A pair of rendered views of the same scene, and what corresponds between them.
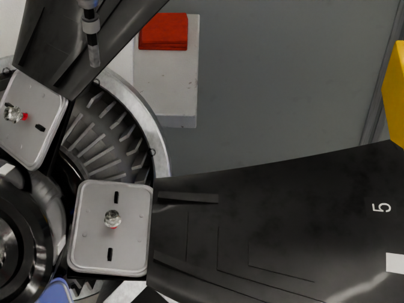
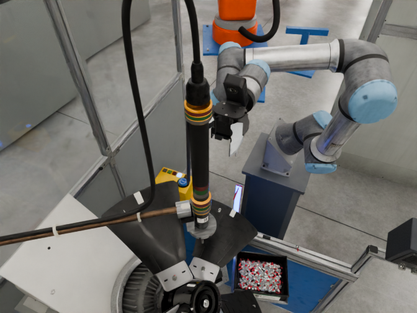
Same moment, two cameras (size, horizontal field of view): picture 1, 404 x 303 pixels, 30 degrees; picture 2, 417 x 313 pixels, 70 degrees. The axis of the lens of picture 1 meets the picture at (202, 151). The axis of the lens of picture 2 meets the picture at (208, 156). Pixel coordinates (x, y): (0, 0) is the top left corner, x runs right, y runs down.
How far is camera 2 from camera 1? 0.59 m
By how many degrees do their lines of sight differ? 43
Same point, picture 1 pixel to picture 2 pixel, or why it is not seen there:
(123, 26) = (180, 235)
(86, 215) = (198, 275)
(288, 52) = (98, 212)
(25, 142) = (182, 278)
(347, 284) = (234, 226)
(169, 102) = not seen: hidden behind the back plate
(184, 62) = not seen: hidden behind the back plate
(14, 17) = (104, 277)
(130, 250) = (211, 267)
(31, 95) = (170, 271)
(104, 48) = (181, 243)
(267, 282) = (229, 241)
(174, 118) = not seen: hidden behind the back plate
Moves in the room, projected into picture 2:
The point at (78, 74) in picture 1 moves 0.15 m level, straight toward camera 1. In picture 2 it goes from (182, 253) to (235, 262)
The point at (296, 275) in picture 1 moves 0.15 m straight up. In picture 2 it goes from (229, 235) to (232, 210)
